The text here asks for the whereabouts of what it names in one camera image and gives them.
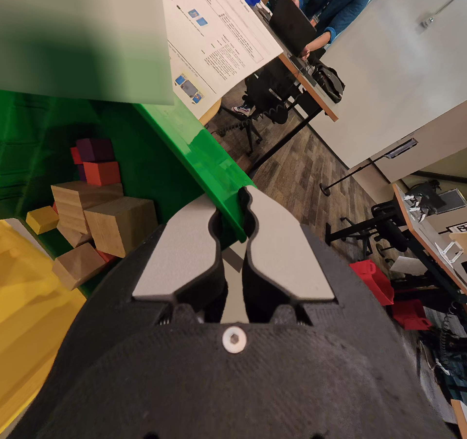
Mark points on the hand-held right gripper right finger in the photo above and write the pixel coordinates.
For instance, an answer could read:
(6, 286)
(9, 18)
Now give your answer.
(288, 260)

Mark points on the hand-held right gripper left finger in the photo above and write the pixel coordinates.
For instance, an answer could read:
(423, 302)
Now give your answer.
(175, 256)

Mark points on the pile of wooden cubes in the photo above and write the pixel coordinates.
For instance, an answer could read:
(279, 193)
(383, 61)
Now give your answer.
(116, 223)

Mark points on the green plastic bin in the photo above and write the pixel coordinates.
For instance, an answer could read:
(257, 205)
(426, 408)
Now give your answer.
(164, 161)

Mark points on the yellow plastic bin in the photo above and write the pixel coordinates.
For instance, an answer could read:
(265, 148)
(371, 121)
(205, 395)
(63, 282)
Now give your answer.
(29, 318)

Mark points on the red plastic bin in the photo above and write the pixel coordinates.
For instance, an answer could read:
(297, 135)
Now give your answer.
(375, 282)
(410, 314)

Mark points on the black swivel chair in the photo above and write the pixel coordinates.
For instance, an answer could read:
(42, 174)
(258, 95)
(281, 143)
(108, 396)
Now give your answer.
(386, 230)

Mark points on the black floor stand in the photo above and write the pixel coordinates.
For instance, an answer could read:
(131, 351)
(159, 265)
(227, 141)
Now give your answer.
(365, 170)

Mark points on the long grey-topped desk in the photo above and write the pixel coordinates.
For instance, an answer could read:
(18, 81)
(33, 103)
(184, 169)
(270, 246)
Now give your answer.
(423, 234)

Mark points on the round wooden stool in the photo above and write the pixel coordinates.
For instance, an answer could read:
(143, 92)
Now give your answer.
(211, 112)

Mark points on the laptop stand with tan board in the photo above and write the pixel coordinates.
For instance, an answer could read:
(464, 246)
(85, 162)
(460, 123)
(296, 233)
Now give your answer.
(452, 252)

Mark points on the black office chair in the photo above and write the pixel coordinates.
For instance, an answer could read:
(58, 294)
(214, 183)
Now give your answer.
(262, 92)

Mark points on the wooden desk with black legs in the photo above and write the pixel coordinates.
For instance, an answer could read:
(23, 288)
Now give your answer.
(310, 88)

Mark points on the black bag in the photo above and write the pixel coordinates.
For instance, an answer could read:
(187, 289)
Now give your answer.
(330, 83)

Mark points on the printed instruction sheet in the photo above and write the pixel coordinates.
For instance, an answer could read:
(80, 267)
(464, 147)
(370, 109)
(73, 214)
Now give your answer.
(226, 26)

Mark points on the black laptop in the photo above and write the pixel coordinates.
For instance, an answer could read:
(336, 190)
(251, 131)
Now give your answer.
(292, 22)

